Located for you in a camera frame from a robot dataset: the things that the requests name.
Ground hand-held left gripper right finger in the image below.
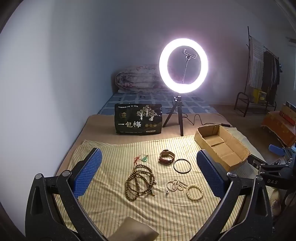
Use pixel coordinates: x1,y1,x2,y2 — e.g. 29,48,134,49
196,149,273,241

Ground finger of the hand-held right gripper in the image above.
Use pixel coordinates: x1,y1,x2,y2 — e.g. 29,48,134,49
248,155,269,174
269,144,292,160

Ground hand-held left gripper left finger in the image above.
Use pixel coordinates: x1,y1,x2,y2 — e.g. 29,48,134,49
25,147,102,241

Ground white bead bracelet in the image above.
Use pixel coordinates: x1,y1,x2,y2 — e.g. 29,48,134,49
185,184,204,201

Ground cardboard box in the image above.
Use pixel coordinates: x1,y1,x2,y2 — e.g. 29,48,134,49
194,124,251,168

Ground white bead necklace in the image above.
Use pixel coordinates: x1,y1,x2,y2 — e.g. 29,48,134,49
166,179,189,192

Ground black bangle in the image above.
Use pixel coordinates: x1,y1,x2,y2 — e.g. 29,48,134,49
173,159,192,173

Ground brown wooden bead necklace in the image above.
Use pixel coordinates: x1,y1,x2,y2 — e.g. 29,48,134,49
125,164,157,202

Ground person's right hand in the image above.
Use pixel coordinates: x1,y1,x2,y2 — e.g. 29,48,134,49
270,189,282,217

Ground orange covered side table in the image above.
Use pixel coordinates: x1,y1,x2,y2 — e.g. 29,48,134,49
261,111,296,147

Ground stacked boxes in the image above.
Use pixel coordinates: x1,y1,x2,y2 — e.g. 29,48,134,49
279,101,296,127

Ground tan bed sheet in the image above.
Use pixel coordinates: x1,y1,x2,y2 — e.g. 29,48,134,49
55,113,235,176

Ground yellow box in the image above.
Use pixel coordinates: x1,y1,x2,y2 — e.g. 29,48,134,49
253,88,267,103

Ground black metal shoe rack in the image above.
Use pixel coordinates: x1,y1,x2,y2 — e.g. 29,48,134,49
234,91,277,117

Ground khaki cushion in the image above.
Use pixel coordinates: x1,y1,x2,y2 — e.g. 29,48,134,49
109,217,159,241

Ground striped yellow cloth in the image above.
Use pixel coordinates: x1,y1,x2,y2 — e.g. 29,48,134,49
54,136,255,241

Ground black snack bag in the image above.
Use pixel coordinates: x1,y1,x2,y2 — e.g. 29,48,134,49
114,103,163,135

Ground hanging dark clothes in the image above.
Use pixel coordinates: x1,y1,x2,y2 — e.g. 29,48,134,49
262,50,281,103

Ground hanging striped cloth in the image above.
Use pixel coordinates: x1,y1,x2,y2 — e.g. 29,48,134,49
248,37,264,88

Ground blue patterned bed sheet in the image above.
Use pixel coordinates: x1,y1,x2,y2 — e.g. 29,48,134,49
97,92,218,114

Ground black clothes rack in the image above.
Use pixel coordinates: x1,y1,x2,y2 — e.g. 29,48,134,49
245,26,281,105

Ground folded floral quilt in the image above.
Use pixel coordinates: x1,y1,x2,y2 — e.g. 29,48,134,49
115,64,170,93

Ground phone holder clamp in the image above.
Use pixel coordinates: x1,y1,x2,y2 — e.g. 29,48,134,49
182,49,197,84

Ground brown leather strap watch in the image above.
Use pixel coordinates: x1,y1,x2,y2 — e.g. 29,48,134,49
159,150,176,165

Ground black power cable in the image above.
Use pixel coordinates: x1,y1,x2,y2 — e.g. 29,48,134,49
184,113,232,128

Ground ring light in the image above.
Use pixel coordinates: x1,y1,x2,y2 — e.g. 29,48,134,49
159,38,208,94

